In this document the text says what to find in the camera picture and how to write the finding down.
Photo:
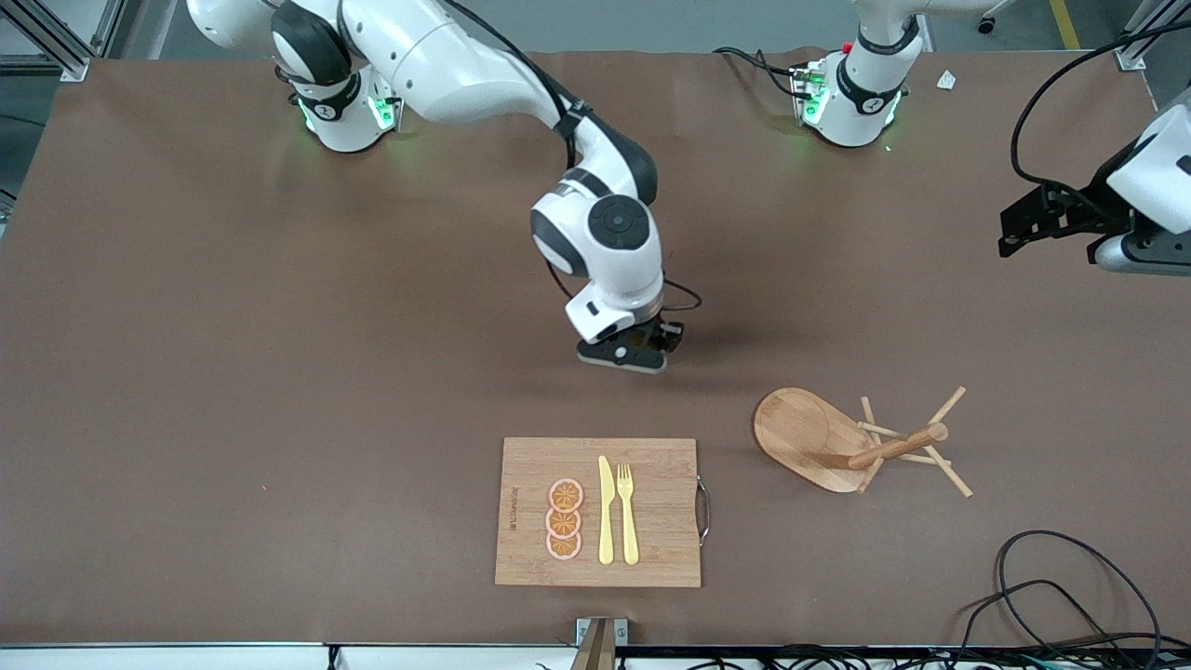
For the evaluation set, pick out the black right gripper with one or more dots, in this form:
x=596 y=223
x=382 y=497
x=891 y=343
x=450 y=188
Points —
x=667 y=334

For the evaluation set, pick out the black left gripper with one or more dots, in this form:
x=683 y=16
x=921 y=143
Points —
x=1085 y=206

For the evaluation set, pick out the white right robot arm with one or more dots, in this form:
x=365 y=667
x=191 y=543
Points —
x=447 y=74

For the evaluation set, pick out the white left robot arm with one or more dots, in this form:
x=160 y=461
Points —
x=851 y=116

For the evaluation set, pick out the wooden mug rack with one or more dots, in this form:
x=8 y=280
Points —
x=800 y=437

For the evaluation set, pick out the white paper scrap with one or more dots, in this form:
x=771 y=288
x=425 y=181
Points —
x=946 y=80

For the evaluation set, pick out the bamboo cutting board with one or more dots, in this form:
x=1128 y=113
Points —
x=661 y=512

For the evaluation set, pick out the toy orange slice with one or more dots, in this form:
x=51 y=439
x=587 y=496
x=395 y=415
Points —
x=565 y=495
x=563 y=547
x=563 y=523

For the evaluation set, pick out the yellow plastic knife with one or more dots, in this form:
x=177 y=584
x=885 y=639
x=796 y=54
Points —
x=606 y=521

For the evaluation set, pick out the yellow plastic fork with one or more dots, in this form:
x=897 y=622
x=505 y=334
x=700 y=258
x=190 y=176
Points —
x=629 y=530

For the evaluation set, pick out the black caster wheel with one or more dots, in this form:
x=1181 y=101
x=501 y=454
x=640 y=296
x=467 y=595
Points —
x=986 y=23

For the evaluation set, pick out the brown table cover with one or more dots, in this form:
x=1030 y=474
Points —
x=279 y=372

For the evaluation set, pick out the aluminium frame post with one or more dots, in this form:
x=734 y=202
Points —
x=56 y=48
x=1130 y=56

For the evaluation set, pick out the metal table edge bracket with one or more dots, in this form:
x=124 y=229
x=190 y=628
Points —
x=595 y=647

